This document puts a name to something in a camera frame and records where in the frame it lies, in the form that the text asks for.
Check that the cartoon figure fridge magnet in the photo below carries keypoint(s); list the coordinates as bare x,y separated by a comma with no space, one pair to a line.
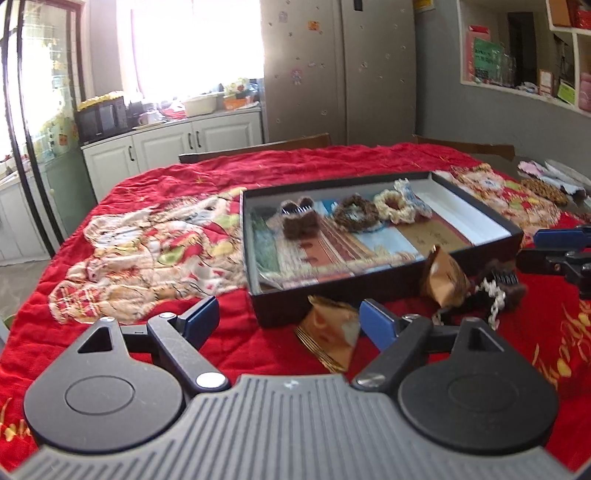
296,76

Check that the light blue cloth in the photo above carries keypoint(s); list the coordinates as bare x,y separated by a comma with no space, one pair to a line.
561,185

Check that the brown crochet scrunchie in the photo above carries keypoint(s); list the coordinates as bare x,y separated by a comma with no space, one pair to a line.
344,220

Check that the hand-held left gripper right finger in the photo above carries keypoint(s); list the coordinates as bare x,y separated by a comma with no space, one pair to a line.
378,323

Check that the white mug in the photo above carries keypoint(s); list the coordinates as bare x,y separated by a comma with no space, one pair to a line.
146,118

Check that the white sideboard cabinet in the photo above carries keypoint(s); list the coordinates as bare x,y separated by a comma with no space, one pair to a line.
175,143

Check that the black white-trimmed scrunchie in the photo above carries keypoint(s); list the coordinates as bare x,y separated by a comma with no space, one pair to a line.
471,301

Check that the black microwave oven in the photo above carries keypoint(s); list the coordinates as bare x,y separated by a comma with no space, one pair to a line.
99,121

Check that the pink cloth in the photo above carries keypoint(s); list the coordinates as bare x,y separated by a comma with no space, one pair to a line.
531,168

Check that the gold triangular packet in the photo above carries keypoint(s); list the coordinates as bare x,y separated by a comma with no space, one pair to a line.
443,278
332,333

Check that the blue crochet scrunchie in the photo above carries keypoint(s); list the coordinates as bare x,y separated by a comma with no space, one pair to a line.
419,204

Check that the grey plate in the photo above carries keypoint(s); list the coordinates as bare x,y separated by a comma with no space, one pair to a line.
570,170

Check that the white wall shelf niche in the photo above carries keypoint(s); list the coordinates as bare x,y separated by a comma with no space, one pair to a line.
461,41

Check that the brown fuzzy hair claw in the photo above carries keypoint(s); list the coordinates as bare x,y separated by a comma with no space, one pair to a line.
513,289
300,227

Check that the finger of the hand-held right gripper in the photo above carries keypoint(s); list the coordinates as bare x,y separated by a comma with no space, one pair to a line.
540,262
561,237

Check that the green poster card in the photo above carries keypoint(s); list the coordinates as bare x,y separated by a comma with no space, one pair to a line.
488,60

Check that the black cardboard box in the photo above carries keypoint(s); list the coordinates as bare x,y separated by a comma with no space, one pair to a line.
277,310

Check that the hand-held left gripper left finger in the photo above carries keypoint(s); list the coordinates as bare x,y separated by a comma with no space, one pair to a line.
201,323

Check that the cream crochet scrunchie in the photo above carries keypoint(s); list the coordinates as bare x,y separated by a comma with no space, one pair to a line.
383,211

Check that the white plastic basin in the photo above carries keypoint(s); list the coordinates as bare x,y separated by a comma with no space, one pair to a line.
199,106

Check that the red bear-print blanket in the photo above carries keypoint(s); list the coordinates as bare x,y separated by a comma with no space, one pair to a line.
184,184

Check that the silver refrigerator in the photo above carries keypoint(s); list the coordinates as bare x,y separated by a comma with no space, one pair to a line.
369,83

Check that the orange bowl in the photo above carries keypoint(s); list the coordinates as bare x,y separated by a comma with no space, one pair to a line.
234,104

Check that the black sliding door frame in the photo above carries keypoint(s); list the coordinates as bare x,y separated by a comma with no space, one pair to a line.
21,138

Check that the folded fabric strips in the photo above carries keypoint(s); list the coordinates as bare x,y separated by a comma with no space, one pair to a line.
369,249

